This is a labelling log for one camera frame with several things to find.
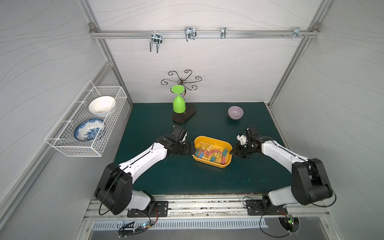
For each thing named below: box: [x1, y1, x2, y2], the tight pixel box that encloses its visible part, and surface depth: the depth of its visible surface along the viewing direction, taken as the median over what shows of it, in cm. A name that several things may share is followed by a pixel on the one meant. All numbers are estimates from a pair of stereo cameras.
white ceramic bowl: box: [88, 96, 115, 117], surface depth 73 cm
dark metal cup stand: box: [160, 69, 202, 123], surface depth 95 cm
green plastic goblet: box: [171, 85, 186, 114], surface depth 91 cm
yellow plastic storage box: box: [192, 136, 233, 168], surface depth 94 cm
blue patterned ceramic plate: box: [74, 118, 106, 142], surface depth 66 cm
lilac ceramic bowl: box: [227, 105, 244, 120], surface depth 113 cm
